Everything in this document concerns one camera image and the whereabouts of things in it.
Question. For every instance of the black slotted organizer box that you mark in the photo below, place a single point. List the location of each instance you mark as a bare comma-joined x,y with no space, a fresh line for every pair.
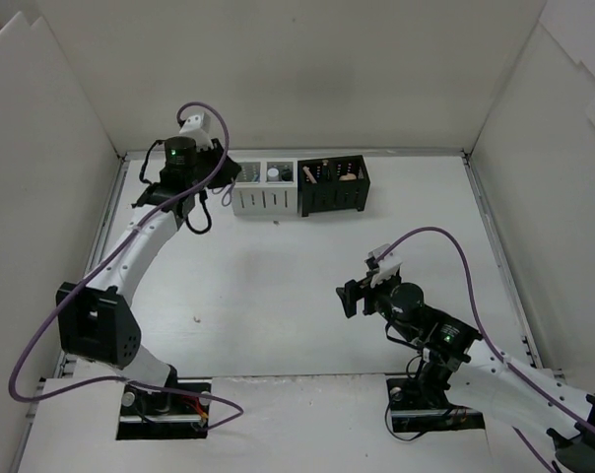
332,195

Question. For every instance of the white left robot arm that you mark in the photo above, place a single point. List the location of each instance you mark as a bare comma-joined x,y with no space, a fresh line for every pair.
96,322

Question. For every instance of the white slotted organizer box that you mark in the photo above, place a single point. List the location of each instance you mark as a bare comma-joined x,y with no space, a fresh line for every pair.
265,198

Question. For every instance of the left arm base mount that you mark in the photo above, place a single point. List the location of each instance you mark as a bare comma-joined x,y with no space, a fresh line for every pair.
145,415

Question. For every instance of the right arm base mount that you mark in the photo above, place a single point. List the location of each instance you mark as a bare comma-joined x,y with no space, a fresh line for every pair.
411,414

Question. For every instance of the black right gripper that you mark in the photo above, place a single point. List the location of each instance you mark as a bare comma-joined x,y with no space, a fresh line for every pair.
359,296

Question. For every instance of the black eyeliner pencil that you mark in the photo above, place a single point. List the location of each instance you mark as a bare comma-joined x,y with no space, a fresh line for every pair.
325,174

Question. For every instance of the clear bottle black cap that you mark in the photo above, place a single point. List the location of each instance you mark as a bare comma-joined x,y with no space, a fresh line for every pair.
286,175

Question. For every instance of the beige beauty sponge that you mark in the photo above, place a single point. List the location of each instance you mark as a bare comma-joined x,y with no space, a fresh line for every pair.
349,176

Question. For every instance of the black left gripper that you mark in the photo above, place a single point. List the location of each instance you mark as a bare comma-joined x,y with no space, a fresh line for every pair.
224,165

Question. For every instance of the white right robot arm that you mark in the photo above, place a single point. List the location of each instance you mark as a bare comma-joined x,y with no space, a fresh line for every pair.
460,369

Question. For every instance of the pink makeup applicator stick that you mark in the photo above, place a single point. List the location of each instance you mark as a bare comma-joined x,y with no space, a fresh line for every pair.
310,177

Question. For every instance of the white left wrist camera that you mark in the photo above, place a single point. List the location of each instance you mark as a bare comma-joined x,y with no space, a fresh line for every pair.
197,127

